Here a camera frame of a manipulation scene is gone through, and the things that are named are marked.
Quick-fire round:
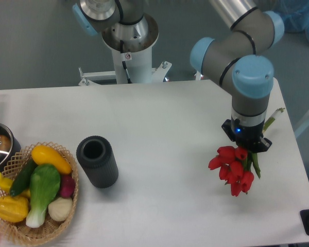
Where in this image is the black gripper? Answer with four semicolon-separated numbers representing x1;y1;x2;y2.
221;119;272;153

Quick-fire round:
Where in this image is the red tulip bouquet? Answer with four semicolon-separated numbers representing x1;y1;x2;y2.
208;107;286;197

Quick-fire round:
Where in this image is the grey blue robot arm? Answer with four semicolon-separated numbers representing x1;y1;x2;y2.
72;1;284;153

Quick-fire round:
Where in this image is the blue plastic cover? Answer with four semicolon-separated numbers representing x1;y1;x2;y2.
275;1;309;42

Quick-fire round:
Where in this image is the dark grey ribbed vase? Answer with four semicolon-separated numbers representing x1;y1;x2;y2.
76;136;119;188

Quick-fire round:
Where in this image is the white garlic bulb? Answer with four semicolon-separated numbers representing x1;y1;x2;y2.
48;197;73;222

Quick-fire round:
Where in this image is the yellow squash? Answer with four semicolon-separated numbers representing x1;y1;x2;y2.
31;145;72;175

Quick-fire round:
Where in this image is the green bok choy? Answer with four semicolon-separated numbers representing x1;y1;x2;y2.
26;164;60;228

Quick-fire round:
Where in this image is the green cucumber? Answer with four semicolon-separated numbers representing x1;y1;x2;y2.
9;159;38;197

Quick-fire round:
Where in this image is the yellow bell pepper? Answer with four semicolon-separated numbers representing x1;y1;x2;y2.
0;196;29;223

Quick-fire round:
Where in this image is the woven wicker basket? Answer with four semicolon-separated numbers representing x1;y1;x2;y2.
0;142;79;246

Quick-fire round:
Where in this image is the small yellow gourd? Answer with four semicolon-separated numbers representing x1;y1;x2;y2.
0;172;30;198

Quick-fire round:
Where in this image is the black cable on pedestal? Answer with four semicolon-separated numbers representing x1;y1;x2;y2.
119;40;132;84

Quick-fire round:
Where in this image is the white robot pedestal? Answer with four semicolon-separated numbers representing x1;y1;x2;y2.
79;13;172;86

